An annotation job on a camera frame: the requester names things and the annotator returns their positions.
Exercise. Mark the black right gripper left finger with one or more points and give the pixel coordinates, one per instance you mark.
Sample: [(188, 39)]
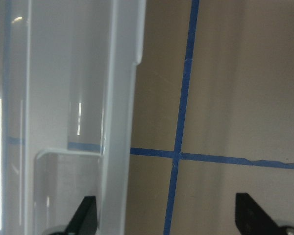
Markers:
[(85, 220)]

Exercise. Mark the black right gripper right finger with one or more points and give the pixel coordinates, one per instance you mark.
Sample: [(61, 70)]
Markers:
[(251, 219)]

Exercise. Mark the clear plastic box lid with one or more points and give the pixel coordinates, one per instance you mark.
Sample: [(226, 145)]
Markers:
[(67, 81)]

